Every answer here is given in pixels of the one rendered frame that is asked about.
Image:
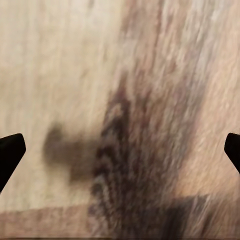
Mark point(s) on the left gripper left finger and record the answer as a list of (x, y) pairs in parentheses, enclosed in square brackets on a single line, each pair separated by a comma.
[(12, 150)]

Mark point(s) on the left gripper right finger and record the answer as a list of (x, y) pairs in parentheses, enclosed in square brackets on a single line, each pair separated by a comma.
[(232, 149)]

